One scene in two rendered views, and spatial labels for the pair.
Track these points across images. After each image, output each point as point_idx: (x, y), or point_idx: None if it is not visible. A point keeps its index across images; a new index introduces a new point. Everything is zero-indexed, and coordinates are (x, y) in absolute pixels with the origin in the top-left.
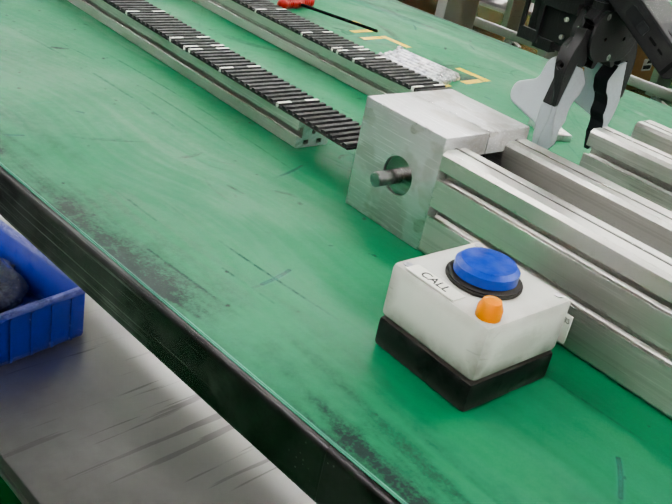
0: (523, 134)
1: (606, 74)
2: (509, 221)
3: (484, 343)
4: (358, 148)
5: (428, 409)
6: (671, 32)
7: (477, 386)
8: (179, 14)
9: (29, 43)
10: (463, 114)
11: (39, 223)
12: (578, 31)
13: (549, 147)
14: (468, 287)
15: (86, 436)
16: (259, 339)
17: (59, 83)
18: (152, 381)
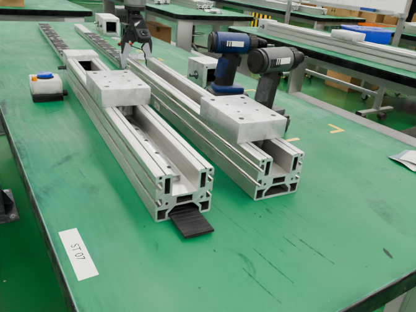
0: (96, 57)
1: (142, 46)
2: (72, 71)
3: (31, 85)
4: (63, 63)
5: (26, 101)
6: (139, 31)
7: (34, 96)
8: (81, 46)
9: (25, 51)
10: (83, 52)
11: None
12: (124, 33)
13: (125, 65)
14: (36, 77)
15: None
16: (5, 92)
17: (21, 58)
18: None
